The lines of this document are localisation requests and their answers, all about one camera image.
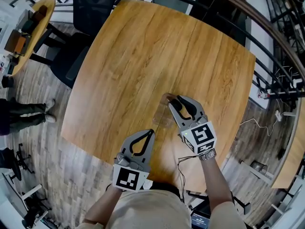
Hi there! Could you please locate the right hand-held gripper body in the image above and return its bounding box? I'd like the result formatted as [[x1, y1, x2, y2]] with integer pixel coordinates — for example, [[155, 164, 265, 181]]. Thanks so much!
[[177, 115, 217, 157]]

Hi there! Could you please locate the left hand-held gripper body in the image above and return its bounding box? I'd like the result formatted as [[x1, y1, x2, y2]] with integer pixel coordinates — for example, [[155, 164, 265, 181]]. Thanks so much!
[[112, 151, 153, 194]]

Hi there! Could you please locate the wooden desk with white legs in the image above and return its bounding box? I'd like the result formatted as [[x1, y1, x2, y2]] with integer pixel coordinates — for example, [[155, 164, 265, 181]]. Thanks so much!
[[271, 98, 305, 189]]

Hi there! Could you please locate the round wooden table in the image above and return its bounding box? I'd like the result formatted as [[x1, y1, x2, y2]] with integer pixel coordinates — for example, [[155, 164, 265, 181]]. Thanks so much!
[[4, 0, 57, 77]]

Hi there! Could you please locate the clear plastic container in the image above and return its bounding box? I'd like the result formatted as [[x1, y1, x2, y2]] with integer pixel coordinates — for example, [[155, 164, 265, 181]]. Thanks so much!
[[152, 92, 182, 129]]

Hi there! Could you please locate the silver wristwatch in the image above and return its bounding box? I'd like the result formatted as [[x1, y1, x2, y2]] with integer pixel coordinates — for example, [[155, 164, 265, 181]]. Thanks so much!
[[198, 148, 217, 162]]

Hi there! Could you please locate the thin black cable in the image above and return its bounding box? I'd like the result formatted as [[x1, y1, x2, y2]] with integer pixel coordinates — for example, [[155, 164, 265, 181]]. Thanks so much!
[[177, 155, 200, 201]]

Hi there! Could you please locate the brown box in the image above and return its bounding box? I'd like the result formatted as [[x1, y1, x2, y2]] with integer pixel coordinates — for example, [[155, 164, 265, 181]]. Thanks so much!
[[4, 29, 27, 56]]

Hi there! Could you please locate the dark screen device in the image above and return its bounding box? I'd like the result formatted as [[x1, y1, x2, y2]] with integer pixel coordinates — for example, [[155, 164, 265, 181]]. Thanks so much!
[[190, 209, 211, 229]]

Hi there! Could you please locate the black mesh office chair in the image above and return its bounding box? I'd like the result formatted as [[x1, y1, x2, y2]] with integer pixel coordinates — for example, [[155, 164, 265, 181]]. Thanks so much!
[[32, 0, 118, 90]]

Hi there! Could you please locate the person's beige shirt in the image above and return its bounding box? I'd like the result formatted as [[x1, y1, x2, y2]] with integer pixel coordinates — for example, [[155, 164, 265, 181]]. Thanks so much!
[[82, 189, 247, 229]]

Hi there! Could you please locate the white floor cable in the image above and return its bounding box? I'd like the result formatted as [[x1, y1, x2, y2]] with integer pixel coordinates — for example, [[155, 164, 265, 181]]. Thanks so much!
[[239, 98, 282, 137]]

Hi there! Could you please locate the wire mesh wastebasket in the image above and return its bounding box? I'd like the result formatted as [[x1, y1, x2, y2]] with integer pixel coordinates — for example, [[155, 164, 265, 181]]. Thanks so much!
[[250, 160, 268, 176]]

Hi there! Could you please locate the wooden square table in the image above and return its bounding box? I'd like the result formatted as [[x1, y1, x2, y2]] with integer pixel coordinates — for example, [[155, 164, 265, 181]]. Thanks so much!
[[10, 0, 305, 98]]

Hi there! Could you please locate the person's right forearm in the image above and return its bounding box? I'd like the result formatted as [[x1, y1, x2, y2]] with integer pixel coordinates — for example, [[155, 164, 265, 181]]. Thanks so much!
[[201, 156, 234, 209]]

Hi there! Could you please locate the person's left forearm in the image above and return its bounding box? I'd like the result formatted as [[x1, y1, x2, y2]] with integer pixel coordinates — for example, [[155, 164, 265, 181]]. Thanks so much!
[[81, 186, 124, 224]]

